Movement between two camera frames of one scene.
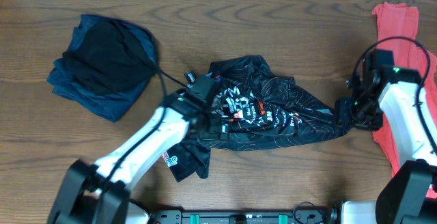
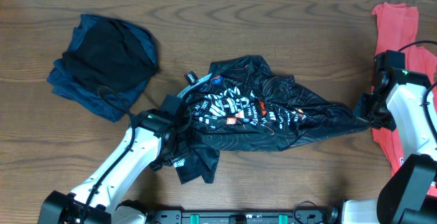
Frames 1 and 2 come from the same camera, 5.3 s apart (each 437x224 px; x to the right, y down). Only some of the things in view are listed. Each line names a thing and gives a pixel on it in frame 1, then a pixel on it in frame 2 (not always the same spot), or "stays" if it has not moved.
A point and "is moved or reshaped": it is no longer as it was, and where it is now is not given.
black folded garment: x=109 y=59 stays
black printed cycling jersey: x=267 y=110 is moved or reshaped
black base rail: x=178 y=216 stays
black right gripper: x=342 y=112 to x=364 y=99
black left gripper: x=218 y=121 to x=185 y=145
